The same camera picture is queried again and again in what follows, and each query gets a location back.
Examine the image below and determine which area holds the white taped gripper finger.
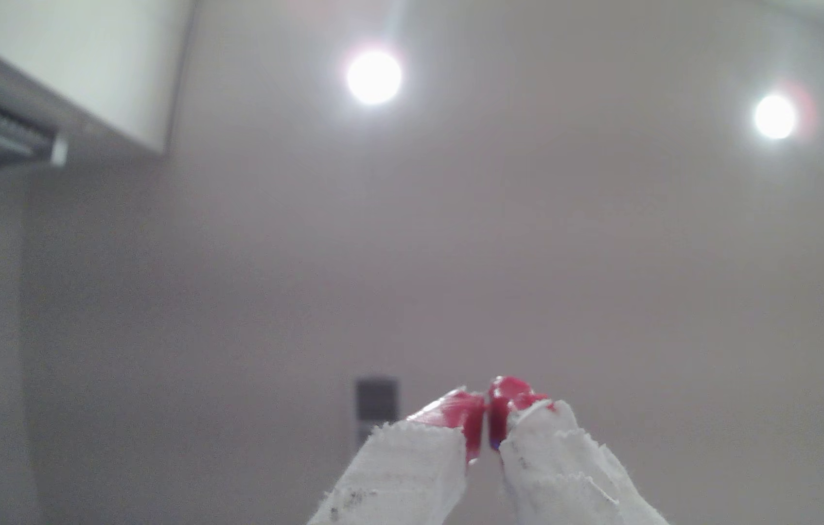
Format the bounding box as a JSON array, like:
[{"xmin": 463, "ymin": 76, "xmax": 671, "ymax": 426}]
[
  {"xmin": 307, "ymin": 388, "xmax": 488, "ymax": 525},
  {"xmin": 488, "ymin": 375, "xmax": 669, "ymax": 525}
]

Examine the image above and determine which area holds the round ceiling light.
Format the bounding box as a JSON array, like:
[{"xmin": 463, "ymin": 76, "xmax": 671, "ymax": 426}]
[
  {"xmin": 345, "ymin": 48, "xmax": 405, "ymax": 107},
  {"xmin": 752, "ymin": 92, "xmax": 801, "ymax": 142}
]

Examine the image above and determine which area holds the dark wall switch panel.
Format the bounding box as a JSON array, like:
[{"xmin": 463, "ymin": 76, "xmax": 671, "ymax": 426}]
[{"xmin": 354, "ymin": 375, "xmax": 400, "ymax": 447}]

